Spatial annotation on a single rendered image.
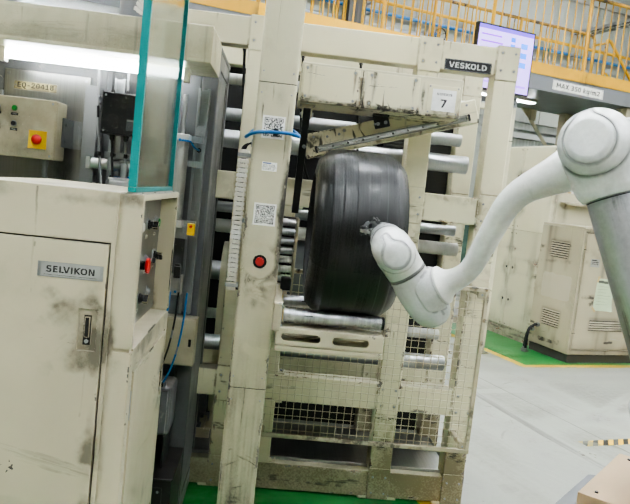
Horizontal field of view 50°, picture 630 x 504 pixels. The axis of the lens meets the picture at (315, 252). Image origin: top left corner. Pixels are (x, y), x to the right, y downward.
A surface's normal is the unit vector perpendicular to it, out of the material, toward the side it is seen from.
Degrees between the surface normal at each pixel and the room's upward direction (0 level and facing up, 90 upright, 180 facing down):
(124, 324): 90
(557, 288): 90
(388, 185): 52
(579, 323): 90
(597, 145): 83
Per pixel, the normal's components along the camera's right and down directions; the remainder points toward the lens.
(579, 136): -0.52, -0.07
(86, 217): 0.05, 0.10
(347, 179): 0.11, -0.56
